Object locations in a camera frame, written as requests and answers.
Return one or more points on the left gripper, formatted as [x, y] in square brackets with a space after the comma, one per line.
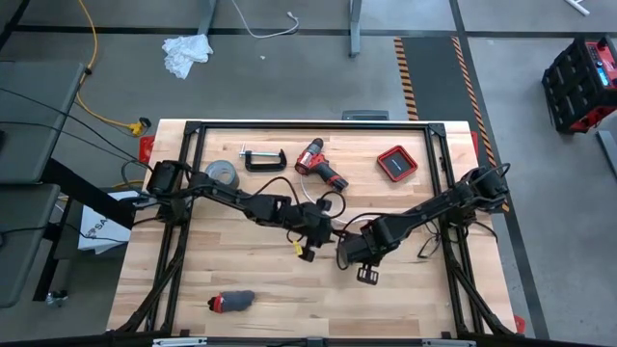
[311, 224]

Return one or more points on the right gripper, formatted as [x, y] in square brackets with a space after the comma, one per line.
[359, 248]

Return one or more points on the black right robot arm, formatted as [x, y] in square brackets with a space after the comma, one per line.
[434, 205]

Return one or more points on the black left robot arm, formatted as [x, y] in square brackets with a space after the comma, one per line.
[226, 195]

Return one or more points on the dark-framed safety glasses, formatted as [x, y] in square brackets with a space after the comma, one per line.
[420, 251]

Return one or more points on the black C-clamp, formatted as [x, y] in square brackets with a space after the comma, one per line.
[265, 168]

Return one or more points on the red square tray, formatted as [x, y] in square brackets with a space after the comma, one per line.
[397, 164]

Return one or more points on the dark grey box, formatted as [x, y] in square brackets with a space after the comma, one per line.
[365, 115]

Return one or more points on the silver aluminium bar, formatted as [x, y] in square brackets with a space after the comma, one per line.
[179, 342]
[448, 343]

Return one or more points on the red table clamp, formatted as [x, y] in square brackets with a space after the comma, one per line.
[146, 149]
[519, 324]

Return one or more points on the hazard-striped floor mat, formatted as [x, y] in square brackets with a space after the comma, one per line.
[434, 77]

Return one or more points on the grey desk leg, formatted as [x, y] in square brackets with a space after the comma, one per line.
[356, 29]
[207, 17]

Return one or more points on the white printed bag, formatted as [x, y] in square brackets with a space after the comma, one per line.
[103, 236]

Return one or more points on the white crumpled cloth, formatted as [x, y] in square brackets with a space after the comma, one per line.
[185, 50]

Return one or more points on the black desk base beam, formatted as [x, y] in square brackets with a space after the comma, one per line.
[87, 193]

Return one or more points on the grey board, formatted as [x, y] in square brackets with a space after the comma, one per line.
[608, 152]

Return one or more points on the black red tool crate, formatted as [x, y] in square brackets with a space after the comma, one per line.
[573, 87]

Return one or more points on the grey desk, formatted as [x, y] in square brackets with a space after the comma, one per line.
[34, 120]
[24, 241]

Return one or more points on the white pipe piece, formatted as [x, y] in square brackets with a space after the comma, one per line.
[577, 7]

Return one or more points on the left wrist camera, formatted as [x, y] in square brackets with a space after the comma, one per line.
[307, 254]

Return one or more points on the black aluminium rig frame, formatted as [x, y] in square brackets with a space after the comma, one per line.
[313, 125]

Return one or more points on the grey duct tape roll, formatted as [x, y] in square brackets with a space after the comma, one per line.
[222, 168]

